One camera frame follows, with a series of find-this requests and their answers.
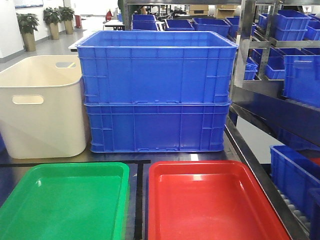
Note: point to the lower stacked blue crate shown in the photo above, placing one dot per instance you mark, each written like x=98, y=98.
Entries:
x=117, y=128

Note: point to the stacked blue crate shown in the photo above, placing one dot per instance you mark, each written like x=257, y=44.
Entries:
x=117, y=128
x=156, y=67

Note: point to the upper stacked blue crate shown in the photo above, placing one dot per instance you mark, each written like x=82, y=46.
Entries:
x=156, y=67

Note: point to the red plastic tray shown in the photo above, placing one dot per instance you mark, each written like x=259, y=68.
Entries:
x=209, y=200

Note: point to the green plastic tray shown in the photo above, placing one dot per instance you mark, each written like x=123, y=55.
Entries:
x=68, y=201

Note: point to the stainless steel shelf rack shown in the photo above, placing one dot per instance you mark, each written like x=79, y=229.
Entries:
x=261, y=104

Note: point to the beige plastic basket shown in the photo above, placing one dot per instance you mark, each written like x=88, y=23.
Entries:
x=42, y=112

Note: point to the potted plant right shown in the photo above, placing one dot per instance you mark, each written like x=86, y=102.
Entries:
x=66, y=15

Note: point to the potted plant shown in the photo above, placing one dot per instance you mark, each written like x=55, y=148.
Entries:
x=28, y=23
x=66, y=15
x=51, y=17

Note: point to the potted plant middle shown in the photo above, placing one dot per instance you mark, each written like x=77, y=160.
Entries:
x=51, y=17

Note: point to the potted plant left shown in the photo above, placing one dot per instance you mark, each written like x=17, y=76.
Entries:
x=28, y=23

